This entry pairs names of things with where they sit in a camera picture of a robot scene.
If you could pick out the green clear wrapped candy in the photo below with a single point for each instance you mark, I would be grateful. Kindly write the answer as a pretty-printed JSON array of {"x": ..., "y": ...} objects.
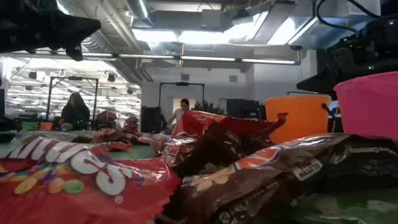
[{"x": 348, "y": 208}]

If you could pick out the orange pumpkin face bucket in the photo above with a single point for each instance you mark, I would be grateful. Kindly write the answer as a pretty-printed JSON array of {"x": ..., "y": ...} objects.
[{"x": 301, "y": 118}]

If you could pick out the red background bag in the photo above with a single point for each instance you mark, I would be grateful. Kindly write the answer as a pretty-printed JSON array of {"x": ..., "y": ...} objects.
[
  {"x": 106, "y": 116},
  {"x": 131, "y": 123}
]

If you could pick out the small green background bucket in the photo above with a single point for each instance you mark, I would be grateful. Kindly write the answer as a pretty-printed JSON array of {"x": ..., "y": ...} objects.
[{"x": 29, "y": 126}]

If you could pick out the person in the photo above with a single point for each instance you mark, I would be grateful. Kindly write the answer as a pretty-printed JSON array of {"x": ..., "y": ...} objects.
[
  {"x": 184, "y": 104},
  {"x": 74, "y": 115}
]

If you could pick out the black equipment cabinet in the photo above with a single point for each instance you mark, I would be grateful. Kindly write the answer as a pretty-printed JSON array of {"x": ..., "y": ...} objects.
[{"x": 150, "y": 119}]

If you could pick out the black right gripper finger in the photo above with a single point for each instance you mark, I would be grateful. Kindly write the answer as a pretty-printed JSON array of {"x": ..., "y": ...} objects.
[{"x": 323, "y": 81}]

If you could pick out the pink plastic bucket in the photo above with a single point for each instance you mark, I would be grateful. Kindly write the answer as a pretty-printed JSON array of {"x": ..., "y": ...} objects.
[{"x": 370, "y": 105}]

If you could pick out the long ceiling light bar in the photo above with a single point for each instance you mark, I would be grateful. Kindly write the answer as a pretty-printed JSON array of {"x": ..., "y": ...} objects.
[{"x": 205, "y": 58}]

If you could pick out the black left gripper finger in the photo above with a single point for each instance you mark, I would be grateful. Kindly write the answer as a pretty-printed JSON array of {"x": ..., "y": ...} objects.
[{"x": 76, "y": 31}]

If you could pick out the black shelving unit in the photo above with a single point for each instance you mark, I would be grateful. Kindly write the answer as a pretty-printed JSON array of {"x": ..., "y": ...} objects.
[{"x": 242, "y": 109}]

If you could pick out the small orange background bucket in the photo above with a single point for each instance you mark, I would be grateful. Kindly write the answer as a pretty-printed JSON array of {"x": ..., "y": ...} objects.
[{"x": 46, "y": 126}]

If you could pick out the clear wrapped hard candy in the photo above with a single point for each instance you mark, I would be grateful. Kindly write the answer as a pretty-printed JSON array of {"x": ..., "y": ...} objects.
[{"x": 43, "y": 135}]

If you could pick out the black background rig frame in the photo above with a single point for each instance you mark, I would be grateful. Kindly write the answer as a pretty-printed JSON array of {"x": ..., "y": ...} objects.
[
  {"x": 48, "y": 102},
  {"x": 182, "y": 83}
]

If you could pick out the red Skittles pack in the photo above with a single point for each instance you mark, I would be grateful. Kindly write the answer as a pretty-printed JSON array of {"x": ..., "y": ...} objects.
[
  {"x": 77, "y": 199},
  {"x": 199, "y": 124},
  {"x": 113, "y": 146},
  {"x": 136, "y": 139}
]

